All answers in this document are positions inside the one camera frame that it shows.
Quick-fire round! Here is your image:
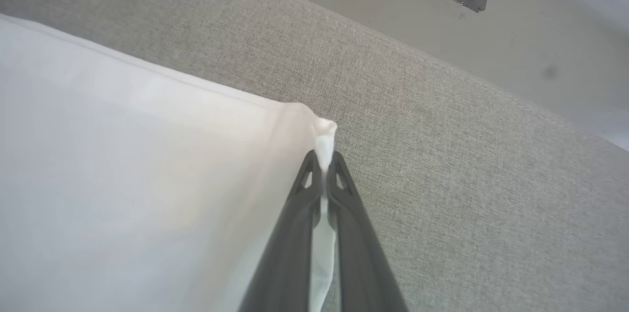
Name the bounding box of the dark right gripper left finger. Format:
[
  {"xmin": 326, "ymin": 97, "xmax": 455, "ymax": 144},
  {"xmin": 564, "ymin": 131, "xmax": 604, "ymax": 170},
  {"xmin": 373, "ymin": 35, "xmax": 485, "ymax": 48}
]
[{"xmin": 238, "ymin": 150, "xmax": 326, "ymax": 312}]

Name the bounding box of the white and blue shirt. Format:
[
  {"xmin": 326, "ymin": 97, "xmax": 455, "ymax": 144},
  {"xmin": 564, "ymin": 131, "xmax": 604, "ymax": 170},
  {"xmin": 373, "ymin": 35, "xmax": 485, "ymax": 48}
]
[{"xmin": 0, "ymin": 13, "xmax": 341, "ymax": 312}]

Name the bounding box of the grey fabric sofa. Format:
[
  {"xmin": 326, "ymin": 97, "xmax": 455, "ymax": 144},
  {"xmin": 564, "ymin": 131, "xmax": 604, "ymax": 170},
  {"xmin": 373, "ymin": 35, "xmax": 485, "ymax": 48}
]
[{"xmin": 0, "ymin": 0, "xmax": 629, "ymax": 312}]

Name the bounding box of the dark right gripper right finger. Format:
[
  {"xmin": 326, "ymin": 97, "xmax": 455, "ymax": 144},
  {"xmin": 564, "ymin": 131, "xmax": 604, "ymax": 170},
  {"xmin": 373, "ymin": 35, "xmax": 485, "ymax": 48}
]
[{"xmin": 326, "ymin": 151, "xmax": 409, "ymax": 312}]

